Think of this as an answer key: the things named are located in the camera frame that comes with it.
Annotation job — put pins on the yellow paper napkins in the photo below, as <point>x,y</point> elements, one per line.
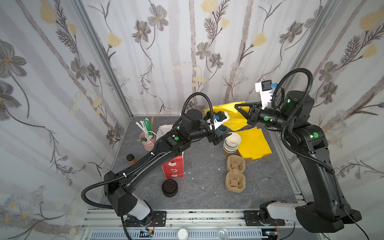
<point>254,145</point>

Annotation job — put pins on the green straw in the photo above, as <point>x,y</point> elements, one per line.
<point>147,127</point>

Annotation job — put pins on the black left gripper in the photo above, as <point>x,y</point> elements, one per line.
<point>214,135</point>

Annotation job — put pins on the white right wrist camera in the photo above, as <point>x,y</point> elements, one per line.
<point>265,89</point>

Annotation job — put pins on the pink metal straw bucket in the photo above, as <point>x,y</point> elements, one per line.
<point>148,141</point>

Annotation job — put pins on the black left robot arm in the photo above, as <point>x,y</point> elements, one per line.
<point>191,126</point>

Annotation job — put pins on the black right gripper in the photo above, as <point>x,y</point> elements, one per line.
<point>252,113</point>

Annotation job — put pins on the single yellow paper napkin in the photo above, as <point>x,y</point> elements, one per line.
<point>237,120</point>

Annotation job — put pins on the red white paper bag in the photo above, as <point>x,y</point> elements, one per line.
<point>175,167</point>

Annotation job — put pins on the stack of pulp cup carriers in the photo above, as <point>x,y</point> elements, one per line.
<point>235,180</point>

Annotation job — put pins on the stack of black cup lids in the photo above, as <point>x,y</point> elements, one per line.
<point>170,188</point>

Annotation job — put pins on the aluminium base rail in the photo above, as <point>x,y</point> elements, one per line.
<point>222,224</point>

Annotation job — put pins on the brown syrup bottle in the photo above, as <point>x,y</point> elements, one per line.
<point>131,159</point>

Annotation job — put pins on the stack of paper cups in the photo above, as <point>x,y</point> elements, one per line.
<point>231,144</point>

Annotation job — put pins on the small teal cup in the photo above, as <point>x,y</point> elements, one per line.
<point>222,130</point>

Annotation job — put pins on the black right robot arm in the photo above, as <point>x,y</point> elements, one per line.
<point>329,212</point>

